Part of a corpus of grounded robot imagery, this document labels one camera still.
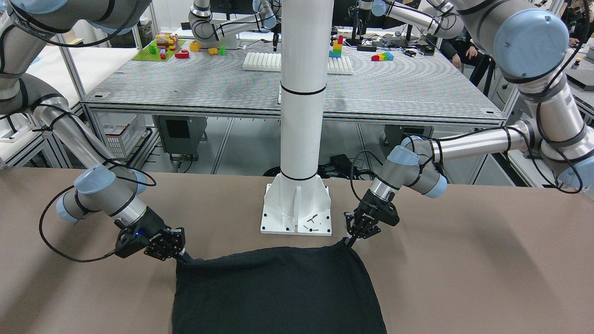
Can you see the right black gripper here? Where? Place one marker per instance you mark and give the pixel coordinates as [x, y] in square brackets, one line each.
[151, 223]

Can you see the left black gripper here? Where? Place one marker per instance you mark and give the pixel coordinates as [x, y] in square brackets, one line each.
[371, 205]

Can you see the black printed t-shirt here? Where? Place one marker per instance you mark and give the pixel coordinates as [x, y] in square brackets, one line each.
[282, 290]

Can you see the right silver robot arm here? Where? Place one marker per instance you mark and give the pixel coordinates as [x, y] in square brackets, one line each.
[107, 185]

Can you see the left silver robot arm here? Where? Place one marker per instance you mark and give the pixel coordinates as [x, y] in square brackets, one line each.
[529, 46]

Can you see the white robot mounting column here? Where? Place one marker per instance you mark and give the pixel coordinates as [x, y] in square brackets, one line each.
[297, 202]

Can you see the grey computer box under table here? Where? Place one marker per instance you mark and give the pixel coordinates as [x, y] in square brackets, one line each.
[181, 135]

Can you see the white plastic basket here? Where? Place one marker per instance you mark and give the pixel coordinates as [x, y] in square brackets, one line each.
[122, 131]

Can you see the stacked colourful toy blocks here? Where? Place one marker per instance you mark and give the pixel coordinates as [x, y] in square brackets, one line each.
[336, 47]

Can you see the rainbow toy block row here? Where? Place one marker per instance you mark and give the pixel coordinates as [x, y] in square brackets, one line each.
[386, 56]

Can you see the green lego baseplate with bricks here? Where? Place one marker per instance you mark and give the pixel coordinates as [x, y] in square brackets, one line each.
[161, 49]

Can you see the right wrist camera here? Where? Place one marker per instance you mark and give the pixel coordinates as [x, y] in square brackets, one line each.
[129, 242]

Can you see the aluminium frame work table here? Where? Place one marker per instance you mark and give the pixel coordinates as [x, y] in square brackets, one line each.
[243, 109]

